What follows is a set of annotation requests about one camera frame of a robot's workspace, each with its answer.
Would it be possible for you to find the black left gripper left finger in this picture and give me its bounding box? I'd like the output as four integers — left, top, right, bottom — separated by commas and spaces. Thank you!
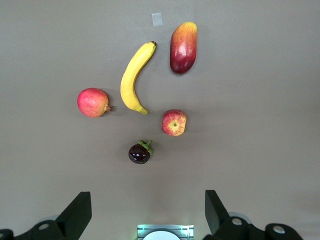
0, 191, 93, 240

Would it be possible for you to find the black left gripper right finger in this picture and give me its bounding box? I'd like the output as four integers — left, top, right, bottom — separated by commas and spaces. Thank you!
203, 189, 305, 240

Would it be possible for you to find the small red yellow apple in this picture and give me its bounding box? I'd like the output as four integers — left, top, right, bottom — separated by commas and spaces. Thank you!
161, 108, 188, 137

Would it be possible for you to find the yellow banana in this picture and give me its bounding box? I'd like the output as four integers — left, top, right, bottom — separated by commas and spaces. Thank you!
119, 40, 158, 115

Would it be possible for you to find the dark purple mangosteen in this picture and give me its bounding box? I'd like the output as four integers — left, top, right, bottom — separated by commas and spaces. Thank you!
128, 139, 154, 165

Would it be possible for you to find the red pomegranate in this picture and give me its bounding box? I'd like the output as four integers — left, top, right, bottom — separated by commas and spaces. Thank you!
76, 87, 112, 118

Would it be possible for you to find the red yellow mango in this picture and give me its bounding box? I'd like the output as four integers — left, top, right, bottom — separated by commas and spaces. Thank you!
169, 21, 198, 76

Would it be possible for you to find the small clear tape piece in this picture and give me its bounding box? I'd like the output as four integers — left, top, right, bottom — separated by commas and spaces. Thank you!
151, 12, 164, 27

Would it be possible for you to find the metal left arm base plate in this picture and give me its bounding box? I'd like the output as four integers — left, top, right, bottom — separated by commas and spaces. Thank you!
136, 224, 195, 240

